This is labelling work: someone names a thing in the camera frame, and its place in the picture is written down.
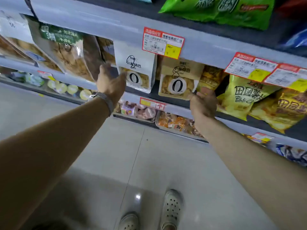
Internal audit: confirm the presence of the person's left hand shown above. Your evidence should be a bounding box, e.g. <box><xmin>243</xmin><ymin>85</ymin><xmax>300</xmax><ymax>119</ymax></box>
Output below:
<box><xmin>96</xmin><ymin>64</ymin><xmax>127</xmax><ymax>106</ymax></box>

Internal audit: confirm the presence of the person's right hand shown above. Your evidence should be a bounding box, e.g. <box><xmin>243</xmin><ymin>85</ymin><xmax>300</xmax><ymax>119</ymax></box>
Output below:
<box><xmin>188</xmin><ymin>86</ymin><xmax>219</xmax><ymax>123</ymax></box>

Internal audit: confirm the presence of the golden yellow snack bag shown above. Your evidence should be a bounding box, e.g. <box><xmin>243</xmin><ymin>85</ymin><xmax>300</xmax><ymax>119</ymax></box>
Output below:
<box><xmin>196</xmin><ymin>65</ymin><xmax>228</xmax><ymax>94</ymax></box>
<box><xmin>249</xmin><ymin>88</ymin><xmax>307</xmax><ymax>134</ymax></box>

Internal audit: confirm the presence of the pale yellow snack bag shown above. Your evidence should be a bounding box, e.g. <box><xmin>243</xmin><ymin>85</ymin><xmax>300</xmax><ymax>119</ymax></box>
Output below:
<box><xmin>216</xmin><ymin>74</ymin><xmax>280</xmax><ymax>121</ymax></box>

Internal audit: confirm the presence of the white rice-cracker bag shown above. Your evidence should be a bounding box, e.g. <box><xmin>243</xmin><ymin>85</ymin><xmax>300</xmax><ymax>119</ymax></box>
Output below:
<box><xmin>113</xmin><ymin>40</ymin><xmax>158</xmax><ymax>94</ymax></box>

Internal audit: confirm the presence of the kraft rice-cracker bag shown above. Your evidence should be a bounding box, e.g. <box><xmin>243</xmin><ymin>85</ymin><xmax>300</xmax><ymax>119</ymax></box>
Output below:
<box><xmin>158</xmin><ymin>56</ymin><xmax>205</xmax><ymax>101</ymax></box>

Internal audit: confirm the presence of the grey store shelving unit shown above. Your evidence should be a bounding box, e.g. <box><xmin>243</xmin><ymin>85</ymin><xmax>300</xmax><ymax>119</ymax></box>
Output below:
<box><xmin>0</xmin><ymin>0</ymin><xmax>307</xmax><ymax>168</ymax></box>

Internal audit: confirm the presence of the tray of wafer stick packs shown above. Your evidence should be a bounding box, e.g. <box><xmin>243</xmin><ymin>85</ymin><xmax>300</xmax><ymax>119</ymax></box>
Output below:
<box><xmin>273</xmin><ymin>143</ymin><xmax>307</xmax><ymax>167</ymax></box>

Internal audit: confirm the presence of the blue orange-flame chip bag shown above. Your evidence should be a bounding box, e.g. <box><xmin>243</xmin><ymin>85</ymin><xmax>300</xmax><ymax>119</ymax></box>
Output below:
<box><xmin>279</xmin><ymin>28</ymin><xmax>307</xmax><ymax>49</ymax></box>

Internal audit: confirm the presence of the dark red snack bag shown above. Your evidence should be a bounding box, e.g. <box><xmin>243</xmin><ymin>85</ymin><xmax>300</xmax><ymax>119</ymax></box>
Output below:
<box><xmin>276</xmin><ymin>0</ymin><xmax>307</xmax><ymax>19</ymax></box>

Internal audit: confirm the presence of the person's left forearm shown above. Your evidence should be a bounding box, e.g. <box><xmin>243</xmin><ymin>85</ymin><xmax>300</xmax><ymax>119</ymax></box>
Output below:
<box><xmin>0</xmin><ymin>97</ymin><xmax>112</xmax><ymax>230</ymax></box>

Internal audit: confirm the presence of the person's right forearm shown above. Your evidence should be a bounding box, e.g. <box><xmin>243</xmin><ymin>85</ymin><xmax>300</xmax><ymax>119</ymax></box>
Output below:
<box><xmin>195</xmin><ymin>116</ymin><xmax>307</xmax><ymax>230</ymax></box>

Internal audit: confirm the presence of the person's right white clog shoe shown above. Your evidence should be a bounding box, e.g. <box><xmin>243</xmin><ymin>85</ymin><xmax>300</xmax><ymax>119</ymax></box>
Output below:
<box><xmin>160</xmin><ymin>189</ymin><xmax>185</xmax><ymax>230</ymax></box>

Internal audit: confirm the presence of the person's white clog shoe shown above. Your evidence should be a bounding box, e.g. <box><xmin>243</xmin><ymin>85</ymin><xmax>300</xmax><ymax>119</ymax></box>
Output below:
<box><xmin>118</xmin><ymin>211</ymin><xmax>140</xmax><ymax>230</ymax></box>
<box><xmin>160</xmin><ymin>189</ymin><xmax>185</xmax><ymax>230</ymax></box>

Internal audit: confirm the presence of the person's left white clog shoe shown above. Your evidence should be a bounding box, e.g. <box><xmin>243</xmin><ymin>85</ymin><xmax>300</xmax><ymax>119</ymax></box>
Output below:
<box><xmin>118</xmin><ymin>211</ymin><xmax>140</xmax><ymax>230</ymax></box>

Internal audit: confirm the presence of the smartwatch with grey band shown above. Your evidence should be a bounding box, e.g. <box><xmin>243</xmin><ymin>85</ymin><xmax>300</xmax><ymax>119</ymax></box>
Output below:
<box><xmin>87</xmin><ymin>91</ymin><xmax>115</xmax><ymax>117</ymax></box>

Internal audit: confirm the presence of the red yellow price tag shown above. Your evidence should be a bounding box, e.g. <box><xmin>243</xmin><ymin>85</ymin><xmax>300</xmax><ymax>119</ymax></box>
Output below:
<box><xmin>140</xmin><ymin>97</ymin><xmax>167</xmax><ymax>111</ymax></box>
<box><xmin>142</xmin><ymin>27</ymin><xmax>185</xmax><ymax>60</ymax></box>
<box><xmin>224</xmin><ymin>52</ymin><xmax>279</xmax><ymax>82</ymax></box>
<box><xmin>251</xmin><ymin>132</ymin><xmax>274</xmax><ymax>143</ymax></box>
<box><xmin>263</xmin><ymin>63</ymin><xmax>307</xmax><ymax>93</ymax></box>
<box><xmin>37</xmin><ymin>70</ymin><xmax>56</xmax><ymax>81</ymax></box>

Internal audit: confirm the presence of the row of pale jelly cups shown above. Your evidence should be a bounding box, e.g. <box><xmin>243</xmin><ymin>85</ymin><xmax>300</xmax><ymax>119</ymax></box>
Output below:
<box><xmin>47</xmin><ymin>79</ymin><xmax>93</xmax><ymax>101</ymax></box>

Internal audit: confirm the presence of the pile of pale green packs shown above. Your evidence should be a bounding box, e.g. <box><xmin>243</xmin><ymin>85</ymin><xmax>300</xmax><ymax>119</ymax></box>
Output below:
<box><xmin>9</xmin><ymin>70</ymin><xmax>46</xmax><ymax>87</ymax></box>

